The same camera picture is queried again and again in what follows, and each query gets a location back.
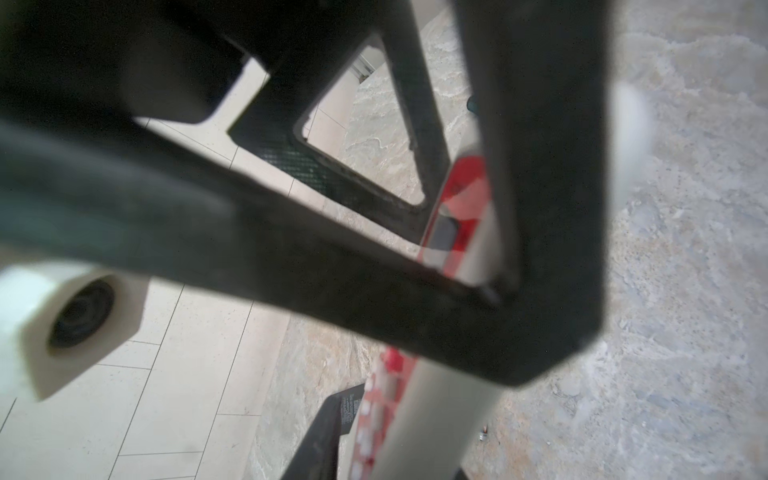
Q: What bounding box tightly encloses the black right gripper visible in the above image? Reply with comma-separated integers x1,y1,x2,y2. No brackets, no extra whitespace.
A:
1,1,384,156

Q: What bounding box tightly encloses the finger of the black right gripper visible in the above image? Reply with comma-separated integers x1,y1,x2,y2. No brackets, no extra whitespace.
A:
1,1,612,387
228,11,451,243

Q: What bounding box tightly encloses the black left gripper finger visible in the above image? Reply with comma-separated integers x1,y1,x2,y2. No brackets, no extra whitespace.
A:
281,384,364,480

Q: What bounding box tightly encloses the red white remote control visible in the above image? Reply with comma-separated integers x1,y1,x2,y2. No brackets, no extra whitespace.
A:
347,80,655,480

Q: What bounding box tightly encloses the green black screwdriver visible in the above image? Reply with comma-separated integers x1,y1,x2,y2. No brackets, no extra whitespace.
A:
466,95,478,116

